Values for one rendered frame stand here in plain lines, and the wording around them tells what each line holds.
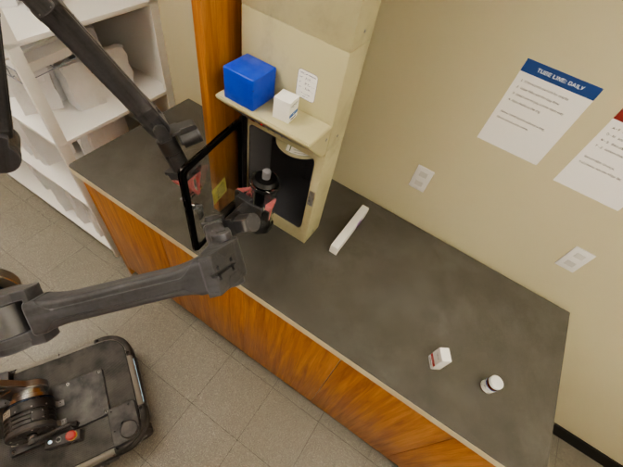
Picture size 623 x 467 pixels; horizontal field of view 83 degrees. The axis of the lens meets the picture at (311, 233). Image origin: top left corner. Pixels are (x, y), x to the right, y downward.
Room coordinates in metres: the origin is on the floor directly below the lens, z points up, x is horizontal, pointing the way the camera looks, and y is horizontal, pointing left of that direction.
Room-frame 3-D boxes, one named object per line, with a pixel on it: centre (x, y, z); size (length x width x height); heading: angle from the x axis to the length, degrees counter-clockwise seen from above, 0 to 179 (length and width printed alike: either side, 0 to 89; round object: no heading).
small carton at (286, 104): (0.82, 0.15, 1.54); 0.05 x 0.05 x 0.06; 75
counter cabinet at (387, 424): (0.89, -0.02, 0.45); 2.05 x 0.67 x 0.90; 69
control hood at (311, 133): (0.83, 0.19, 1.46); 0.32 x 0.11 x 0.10; 69
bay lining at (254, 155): (1.00, 0.12, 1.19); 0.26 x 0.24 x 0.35; 69
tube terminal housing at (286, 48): (1.01, 0.12, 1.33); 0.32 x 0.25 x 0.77; 69
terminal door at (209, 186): (0.78, 0.35, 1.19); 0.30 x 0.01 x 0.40; 165
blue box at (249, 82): (0.86, 0.27, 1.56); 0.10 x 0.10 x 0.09; 69
